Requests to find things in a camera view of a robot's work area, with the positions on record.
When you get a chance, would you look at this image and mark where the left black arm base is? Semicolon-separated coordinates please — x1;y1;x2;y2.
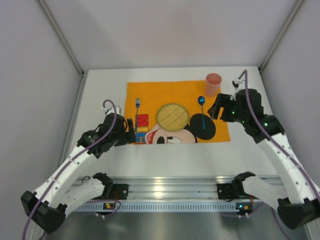
109;183;129;200

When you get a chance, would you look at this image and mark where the blue metallic spoon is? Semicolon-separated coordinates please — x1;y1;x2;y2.
197;95;206;130

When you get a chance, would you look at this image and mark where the pink plastic cup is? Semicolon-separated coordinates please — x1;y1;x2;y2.
205;73;222;97

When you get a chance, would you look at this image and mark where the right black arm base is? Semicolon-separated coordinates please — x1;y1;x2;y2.
216;183;241;202

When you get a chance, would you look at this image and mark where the orange cartoon mouse placemat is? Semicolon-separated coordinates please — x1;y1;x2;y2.
124;80;231;145

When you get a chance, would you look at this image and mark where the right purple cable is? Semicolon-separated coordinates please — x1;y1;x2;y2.
241;69;320;240

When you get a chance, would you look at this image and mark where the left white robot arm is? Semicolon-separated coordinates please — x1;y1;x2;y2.
20;105;136;234

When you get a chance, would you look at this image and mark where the slotted grey cable duct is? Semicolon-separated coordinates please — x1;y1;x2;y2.
75;201;252;213

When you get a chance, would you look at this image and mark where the blue metallic fork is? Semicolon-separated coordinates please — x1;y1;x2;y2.
135;98;141;124

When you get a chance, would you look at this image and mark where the aluminium front rail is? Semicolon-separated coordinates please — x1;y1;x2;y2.
69;176;283;202

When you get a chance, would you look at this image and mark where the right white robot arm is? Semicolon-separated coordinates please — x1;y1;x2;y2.
207;77;320;230

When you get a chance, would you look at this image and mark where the round woven bamboo plate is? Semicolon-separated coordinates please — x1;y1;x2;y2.
156;102;190;132

